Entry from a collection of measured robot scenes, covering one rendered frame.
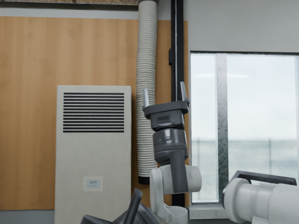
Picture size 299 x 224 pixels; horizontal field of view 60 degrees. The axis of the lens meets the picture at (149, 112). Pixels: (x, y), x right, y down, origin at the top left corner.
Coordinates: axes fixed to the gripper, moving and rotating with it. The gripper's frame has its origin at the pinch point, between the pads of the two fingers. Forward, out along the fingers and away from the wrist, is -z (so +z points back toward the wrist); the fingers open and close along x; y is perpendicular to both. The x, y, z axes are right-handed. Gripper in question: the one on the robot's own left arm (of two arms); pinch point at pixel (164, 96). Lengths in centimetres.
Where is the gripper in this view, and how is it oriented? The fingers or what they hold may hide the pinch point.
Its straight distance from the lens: 73.0
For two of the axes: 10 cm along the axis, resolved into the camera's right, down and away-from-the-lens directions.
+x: 9.7, -1.6, -2.1
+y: -2.5, -3.0, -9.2
